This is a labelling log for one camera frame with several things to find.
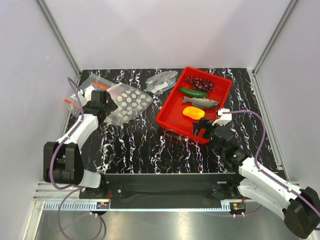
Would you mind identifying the polka dot zip bag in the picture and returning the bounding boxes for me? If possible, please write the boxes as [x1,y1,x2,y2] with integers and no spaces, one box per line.
[104,83,153,127]

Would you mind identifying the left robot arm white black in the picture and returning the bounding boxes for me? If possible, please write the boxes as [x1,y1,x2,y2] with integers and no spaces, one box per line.
[43,90,118,198]

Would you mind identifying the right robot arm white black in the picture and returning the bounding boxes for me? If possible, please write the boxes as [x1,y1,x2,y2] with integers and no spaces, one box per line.
[192,117,320,240]

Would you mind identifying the red zipper clear bag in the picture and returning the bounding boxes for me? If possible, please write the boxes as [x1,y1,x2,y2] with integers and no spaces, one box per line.
[64,73,115,118]

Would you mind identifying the small clear bag with items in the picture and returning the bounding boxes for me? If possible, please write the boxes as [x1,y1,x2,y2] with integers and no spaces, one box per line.
[144,70,178,95]

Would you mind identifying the yellow toy mango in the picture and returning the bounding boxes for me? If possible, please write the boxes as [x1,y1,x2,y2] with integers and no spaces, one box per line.
[182,106,205,120]

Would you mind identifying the grey toy fish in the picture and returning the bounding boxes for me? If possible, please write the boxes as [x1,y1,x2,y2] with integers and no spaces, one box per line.
[182,96,220,110]

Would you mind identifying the red plastic tray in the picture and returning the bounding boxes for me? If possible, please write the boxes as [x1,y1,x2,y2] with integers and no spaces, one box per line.
[156,66,233,145]

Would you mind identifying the green toy cucumber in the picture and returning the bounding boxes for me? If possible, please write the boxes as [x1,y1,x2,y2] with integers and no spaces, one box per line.
[179,87,208,99]

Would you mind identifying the purple toy grapes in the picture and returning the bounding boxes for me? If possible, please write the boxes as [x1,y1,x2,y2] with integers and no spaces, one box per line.
[185,76,214,93]

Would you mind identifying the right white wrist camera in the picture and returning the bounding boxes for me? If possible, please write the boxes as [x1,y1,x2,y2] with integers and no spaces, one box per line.
[212,108,232,126]

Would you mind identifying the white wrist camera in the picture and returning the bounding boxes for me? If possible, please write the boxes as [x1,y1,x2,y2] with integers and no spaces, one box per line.
[212,108,232,126]
[77,86,96,101]

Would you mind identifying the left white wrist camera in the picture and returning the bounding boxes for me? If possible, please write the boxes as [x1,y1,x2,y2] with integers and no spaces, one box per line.
[77,86,96,101]

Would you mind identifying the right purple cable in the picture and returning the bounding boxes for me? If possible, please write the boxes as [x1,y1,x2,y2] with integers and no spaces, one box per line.
[204,110,320,218]

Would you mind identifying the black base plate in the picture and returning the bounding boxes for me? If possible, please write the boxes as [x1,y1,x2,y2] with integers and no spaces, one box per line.
[79,173,241,212]

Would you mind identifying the slotted cable duct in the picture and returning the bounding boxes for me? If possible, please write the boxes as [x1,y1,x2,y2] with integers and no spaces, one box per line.
[60,201,231,213]

